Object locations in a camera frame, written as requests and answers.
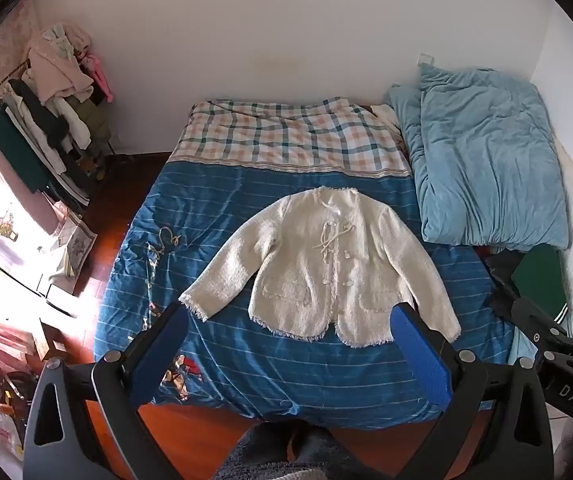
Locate cream tweed jacket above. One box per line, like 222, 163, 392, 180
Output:
179, 186, 462, 348

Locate green garment with white stripes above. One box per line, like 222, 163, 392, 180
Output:
510, 244, 572, 336

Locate blue striped bedspread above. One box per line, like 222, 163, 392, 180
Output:
94, 160, 522, 418

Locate pink clothes hangers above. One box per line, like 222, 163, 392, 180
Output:
80, 54, 114, 103

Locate potted yellow flowers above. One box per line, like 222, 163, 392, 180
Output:
0, 214, 20, 244

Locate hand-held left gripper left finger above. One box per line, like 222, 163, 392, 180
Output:
22, 302, 190, 480

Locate embroidered white cloth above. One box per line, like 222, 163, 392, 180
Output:
60, 214, 98, 281

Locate black garment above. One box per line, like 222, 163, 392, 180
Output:
483, 250, 523, 322

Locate white plastic bag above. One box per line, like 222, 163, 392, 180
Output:
0, 396, 23, 462

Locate light blue duvet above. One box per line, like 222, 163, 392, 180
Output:
383, 66, 569, 251

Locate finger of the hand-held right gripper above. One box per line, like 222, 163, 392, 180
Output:
511, 298, 572, 361

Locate plaid bed sheet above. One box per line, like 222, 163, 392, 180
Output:
169, 99, 412, 178

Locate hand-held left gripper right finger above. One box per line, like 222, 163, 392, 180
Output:
389, 302, 555, 480

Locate pile of pink coats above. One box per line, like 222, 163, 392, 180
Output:
26, 24, 94, 103

